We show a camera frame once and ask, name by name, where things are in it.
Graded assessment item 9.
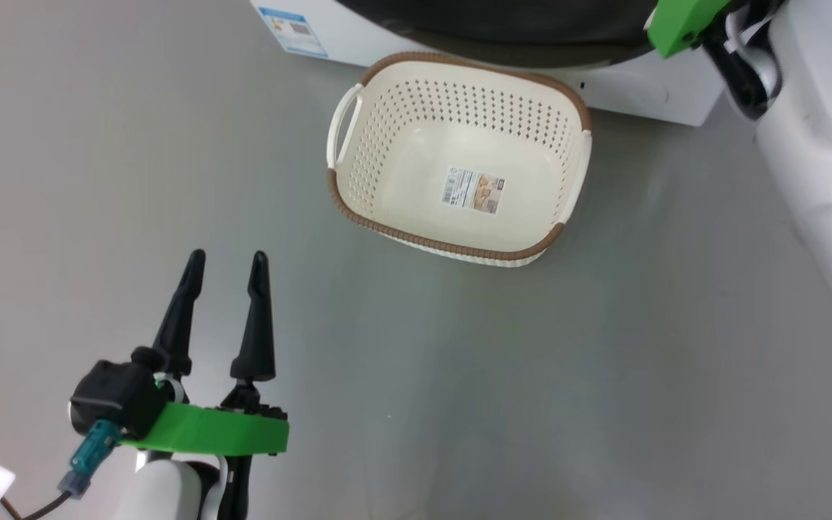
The washing machine door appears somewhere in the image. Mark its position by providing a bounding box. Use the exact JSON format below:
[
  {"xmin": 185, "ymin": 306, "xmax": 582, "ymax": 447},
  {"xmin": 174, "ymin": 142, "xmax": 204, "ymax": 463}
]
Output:
[{"xmin": 333, "ymin": 0, "xmax": 666, "ymax": 71}]

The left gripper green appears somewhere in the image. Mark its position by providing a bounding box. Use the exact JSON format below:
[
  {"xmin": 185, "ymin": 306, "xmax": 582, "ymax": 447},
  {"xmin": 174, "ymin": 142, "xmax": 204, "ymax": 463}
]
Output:
[{"xmin": 118, "ymin": 249, "xmax": 290, "ymax": 457}]

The blue energy label sticker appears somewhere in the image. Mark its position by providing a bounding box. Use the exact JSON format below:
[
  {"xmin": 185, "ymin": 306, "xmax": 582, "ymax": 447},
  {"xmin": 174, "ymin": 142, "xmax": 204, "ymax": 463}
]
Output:
[{"xmin": 258, "ymin": 7, "xmax": 329, "ymax": 59}]

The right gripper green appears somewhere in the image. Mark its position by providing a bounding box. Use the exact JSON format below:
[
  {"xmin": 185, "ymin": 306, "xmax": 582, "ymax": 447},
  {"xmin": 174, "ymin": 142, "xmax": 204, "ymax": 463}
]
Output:
[{"xmin": 646, "ymin": 0, "xmax": 731, "ymax": 59}]

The basket barcode label sticker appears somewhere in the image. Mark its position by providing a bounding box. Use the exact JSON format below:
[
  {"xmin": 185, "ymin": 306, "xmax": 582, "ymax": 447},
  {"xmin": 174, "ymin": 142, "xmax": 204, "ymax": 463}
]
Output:
[{"xmin": 442, "ymin": 167, "xmax": 505, "ymax": 215}]

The round drain filter cover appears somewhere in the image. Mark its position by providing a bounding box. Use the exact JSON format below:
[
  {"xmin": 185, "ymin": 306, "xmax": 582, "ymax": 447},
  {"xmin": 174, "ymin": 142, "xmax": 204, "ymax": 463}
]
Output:
[{"xmin": 589, "ymin": 69, "xmax": 670, "ymax": 109}]

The teal cable connector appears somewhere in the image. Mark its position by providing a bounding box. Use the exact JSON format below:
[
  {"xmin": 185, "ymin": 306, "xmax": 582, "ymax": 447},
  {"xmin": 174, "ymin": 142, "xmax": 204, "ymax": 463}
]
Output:
[{"xmin": 58, "ymin": 420, "xmax": 122, "ymax": 499}]

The white front-load washing machine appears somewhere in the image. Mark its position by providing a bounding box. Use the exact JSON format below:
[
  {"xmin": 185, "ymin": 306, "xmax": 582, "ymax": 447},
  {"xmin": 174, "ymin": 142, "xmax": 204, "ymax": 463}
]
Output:
[{"xmin": 250, "ymin": 0, "xmax": 724, "ymax": 127}]

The thin black cable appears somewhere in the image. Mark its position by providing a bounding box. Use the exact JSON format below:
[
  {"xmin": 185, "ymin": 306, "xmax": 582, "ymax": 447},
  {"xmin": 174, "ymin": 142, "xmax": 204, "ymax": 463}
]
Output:
[{"xmin": 0, "ymin": 473, "xmax": 74, "ymax": 520}]

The cream perforated basket brown rim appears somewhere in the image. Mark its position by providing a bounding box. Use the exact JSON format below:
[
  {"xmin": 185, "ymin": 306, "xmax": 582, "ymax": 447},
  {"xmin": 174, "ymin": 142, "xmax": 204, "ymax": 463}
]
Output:
[{"xmin": 326, "ymin": 51, "xmax": 593, "ymax": 268}]

